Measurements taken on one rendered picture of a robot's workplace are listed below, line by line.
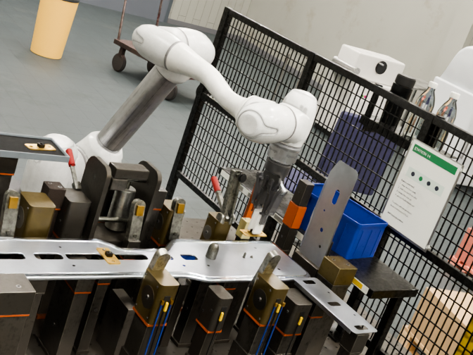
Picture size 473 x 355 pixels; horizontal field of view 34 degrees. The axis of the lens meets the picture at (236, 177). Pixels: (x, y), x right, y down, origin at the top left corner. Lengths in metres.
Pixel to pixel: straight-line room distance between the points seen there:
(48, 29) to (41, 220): 6.19
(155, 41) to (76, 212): 0.62
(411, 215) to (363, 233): 0.17
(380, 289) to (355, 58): 6.40
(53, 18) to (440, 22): 4.85
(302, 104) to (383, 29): 8.84
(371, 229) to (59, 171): 1.08
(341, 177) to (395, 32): 8.41
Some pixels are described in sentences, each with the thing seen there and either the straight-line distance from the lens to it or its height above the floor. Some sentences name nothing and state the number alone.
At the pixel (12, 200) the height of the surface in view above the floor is 1.09.
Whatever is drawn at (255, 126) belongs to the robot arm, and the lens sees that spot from 2.03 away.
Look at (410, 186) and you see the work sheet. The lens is 2.64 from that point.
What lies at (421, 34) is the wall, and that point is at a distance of 10.48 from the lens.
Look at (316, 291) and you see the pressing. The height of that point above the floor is 1.00.
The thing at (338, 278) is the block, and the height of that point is 1.03.
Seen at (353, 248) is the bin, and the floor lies 1.07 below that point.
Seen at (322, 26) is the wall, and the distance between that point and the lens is 11.99.
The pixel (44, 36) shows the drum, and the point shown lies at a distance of 8.26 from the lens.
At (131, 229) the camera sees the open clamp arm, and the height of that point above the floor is 1.02.
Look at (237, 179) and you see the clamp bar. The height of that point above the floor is 1.19.
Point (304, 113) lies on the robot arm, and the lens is 2.18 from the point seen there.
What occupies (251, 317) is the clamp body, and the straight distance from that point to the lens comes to 2.22.
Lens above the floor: 1.92
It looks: 18 degrees down
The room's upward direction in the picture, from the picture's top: 20 degrees clockwise
